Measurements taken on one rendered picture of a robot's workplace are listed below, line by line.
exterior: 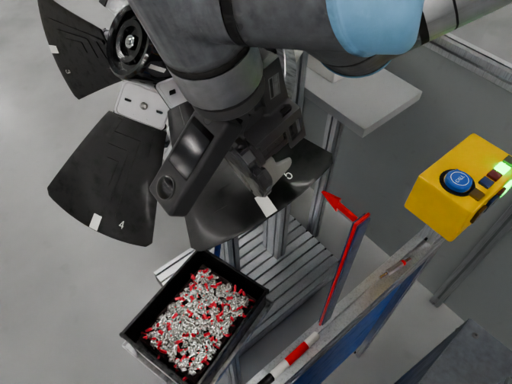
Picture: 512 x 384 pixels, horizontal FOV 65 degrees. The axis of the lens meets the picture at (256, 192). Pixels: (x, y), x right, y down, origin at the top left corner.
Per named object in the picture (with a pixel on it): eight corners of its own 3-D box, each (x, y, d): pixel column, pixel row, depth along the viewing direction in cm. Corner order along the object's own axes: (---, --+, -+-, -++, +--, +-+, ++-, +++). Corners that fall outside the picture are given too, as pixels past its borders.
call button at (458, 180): (452, 171, 67) (456, 164, 66) (473, 186, 65) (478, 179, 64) (437, 183, 66) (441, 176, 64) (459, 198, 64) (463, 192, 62)
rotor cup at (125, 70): (148, 69, 79) (87, 50, 68) (187, 4, 73) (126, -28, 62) (184, 119, 73) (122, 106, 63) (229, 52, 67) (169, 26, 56)
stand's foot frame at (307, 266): (269, 204, 194) (270, 194, 188) (340, 272, 173) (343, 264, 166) (157, 280, 170) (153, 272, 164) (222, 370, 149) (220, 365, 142)
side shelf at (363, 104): (328, 43, 131) (329, 35, 129) (419, 100, 114) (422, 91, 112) (271, 72, 122) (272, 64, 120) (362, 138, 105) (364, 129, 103)
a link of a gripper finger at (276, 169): (303, 183, 54) (293, 146, 46) (270, 213, 53) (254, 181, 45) (287, 169, 55) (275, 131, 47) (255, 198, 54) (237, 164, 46)
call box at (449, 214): (451, 169, 81) (474, 130, 72) (497, 200, 76) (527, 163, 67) (400, 211, 74) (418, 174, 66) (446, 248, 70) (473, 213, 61)
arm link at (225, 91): (198, 97, 30) (142, 47, 34) (217, 132, 34) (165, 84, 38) (273, 35, 31) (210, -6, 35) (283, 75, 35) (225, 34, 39)
